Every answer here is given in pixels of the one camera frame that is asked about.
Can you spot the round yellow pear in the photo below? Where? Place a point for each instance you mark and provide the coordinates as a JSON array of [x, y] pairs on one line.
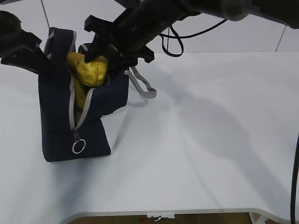
[[92, 74]]

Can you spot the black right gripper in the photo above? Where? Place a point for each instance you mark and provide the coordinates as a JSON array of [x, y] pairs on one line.
[[115, 45]]

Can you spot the navy blue lunch bag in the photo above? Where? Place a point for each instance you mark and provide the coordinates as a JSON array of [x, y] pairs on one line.
[[72, 131]]

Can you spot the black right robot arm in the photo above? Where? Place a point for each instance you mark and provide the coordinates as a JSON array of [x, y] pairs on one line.
[[152, 17]]

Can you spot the long yellow banana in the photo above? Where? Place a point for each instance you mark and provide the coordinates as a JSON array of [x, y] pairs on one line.
[[81, 92]]

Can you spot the white label under table edge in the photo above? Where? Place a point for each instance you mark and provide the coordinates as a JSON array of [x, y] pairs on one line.
[[160, 215]]

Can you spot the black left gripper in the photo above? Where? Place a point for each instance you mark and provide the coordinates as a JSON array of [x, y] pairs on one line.
[[21, 49]]

